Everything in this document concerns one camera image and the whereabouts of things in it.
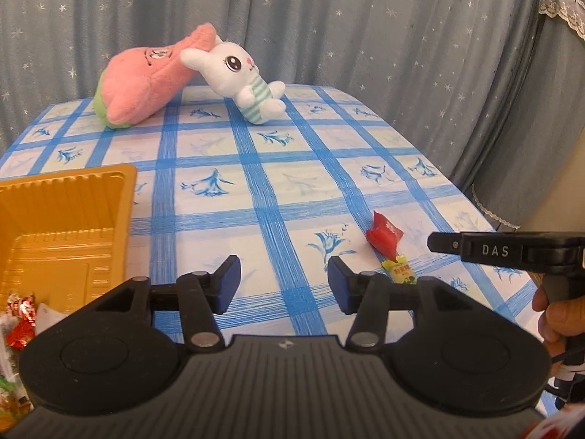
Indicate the green yellow candy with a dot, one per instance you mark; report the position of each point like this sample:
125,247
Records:
400,270

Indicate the red pillow snack packet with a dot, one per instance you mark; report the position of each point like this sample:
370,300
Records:
384,235

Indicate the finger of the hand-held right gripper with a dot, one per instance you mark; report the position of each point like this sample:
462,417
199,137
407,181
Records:
443,242

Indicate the pink plush toy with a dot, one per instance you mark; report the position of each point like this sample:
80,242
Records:
141,82

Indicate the person's right hand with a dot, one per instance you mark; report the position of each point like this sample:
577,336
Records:
560,318

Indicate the grey star-print curtain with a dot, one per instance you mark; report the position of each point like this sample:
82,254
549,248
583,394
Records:
365,32

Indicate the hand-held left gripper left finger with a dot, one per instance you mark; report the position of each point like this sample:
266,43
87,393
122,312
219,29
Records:
228,284

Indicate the red white printed cloth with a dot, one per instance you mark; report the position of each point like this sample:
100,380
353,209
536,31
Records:
557,423

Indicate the gold plastic tray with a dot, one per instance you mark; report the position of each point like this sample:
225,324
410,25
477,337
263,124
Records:
59,224

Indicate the white rabbit plush toy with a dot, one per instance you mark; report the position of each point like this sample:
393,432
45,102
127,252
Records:
233,71

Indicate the blue checked tablecloth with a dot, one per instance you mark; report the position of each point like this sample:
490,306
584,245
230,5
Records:
274,169

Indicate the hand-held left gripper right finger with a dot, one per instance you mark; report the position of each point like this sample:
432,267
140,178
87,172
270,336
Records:
340,284

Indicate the white snack packet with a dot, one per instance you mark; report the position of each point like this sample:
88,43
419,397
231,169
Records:
45,316

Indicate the grey lace-trimmed cover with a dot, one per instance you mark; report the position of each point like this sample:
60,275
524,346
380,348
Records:
548,100

